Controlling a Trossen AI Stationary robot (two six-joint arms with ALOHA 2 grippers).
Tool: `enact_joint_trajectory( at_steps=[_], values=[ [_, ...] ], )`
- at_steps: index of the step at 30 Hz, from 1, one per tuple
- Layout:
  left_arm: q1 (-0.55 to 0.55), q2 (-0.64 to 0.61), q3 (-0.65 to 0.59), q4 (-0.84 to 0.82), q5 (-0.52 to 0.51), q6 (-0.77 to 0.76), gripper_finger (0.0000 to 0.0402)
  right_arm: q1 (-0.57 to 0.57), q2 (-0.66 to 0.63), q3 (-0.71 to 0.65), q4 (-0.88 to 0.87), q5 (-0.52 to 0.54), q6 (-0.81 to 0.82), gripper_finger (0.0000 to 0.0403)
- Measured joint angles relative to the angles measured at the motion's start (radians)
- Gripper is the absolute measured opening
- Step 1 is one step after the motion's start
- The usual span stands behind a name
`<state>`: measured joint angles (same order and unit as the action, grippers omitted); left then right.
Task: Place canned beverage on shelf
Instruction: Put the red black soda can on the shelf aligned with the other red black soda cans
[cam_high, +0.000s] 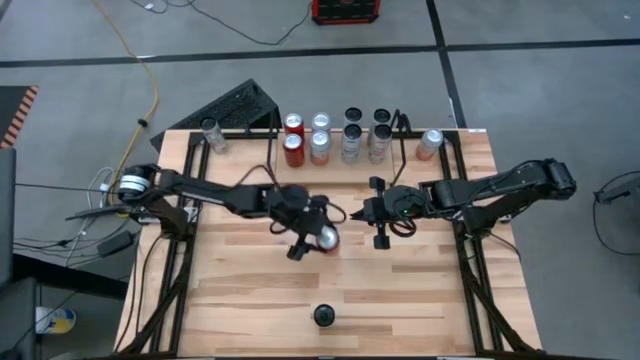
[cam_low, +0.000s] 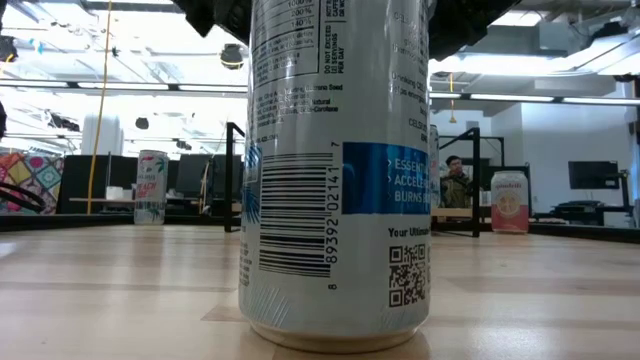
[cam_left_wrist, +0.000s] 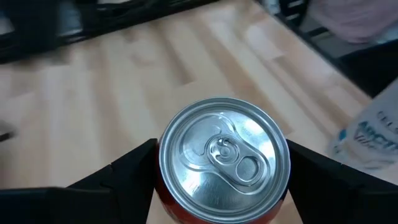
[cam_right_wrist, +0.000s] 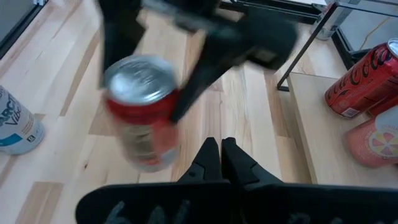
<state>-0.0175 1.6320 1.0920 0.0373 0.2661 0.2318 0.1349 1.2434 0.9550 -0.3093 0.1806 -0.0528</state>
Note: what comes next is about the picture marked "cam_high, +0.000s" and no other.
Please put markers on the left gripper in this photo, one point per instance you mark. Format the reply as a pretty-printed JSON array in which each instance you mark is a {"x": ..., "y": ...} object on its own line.
[{"x": 310, "y": 220}]

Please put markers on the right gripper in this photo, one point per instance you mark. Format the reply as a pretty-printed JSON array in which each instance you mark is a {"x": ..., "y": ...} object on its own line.
[{"x": 382, "y": 207}]

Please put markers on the red cola can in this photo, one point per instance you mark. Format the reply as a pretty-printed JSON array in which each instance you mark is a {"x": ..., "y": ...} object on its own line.
[
  {"x": 329, "y": 239},
  {"x": 294, "y": 121},
  {"x": 293, "y": 150}
]

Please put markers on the pink white Spindrift can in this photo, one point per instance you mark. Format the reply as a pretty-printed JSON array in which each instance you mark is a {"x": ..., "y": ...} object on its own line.
[
  {"x": 320, "y": 147},
  {"x": 430, "y": 142},
  {"x": 321, "y": 121}
]

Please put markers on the white can black lid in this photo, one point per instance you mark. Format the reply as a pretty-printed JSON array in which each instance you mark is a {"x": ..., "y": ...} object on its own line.
[
  {"x": 351, "y": 142},
  {"x": 353, "y": 115},
  {"x": 381, "y": 142}
]

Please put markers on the white arctic vibe can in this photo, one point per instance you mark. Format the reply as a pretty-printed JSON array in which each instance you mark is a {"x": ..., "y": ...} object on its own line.
[{"x": 381, "y": 116}]

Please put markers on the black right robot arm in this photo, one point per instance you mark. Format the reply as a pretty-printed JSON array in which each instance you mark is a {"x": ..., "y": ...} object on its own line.
[{"x": 500, "y": 192}]

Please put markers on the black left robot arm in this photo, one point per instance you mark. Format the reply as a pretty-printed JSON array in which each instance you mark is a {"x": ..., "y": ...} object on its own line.
[{"x": 210, "y": 192}]

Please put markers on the wooden shelf black metal legs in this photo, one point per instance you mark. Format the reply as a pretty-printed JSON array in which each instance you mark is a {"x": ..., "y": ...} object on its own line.
[{"x": 335, "y": 175}]

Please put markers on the white peach vibe can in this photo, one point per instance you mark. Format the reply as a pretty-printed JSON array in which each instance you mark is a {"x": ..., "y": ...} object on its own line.
[{"x": 216, "y": 137}]

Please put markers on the black perforated panel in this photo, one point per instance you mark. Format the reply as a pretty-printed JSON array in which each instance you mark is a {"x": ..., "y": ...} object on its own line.
[{"x": 230, "y": 107}]

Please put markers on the black power adapter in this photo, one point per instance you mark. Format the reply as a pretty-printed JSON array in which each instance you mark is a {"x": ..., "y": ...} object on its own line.
[{"x": 117, "y": 243}]

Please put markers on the red black case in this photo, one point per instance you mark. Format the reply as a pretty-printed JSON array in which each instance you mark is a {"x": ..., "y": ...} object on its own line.
[{"x": 345, "y": 12}]

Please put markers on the small white plug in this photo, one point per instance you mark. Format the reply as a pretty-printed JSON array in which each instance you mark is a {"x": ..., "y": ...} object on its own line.
[{"x": 149, "y": 6}]

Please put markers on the white yellow roll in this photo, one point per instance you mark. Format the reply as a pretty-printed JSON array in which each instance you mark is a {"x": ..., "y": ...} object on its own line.
[{"x": 55, "y": 320}]

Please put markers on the black cabinet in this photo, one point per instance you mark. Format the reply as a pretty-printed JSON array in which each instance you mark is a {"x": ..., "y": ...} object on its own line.
[{"x": 6, "y": 215}]

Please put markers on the black orange striped mat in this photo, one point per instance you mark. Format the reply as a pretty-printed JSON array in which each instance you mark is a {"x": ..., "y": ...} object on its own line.
[{"x": 15, "y": 107}]

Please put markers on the black aluminium rig frame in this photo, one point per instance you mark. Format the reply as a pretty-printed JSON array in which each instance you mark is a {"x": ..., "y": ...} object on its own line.
[
  {"x": 250, "y": 135},
  {"x": 451, "y": 150}
]

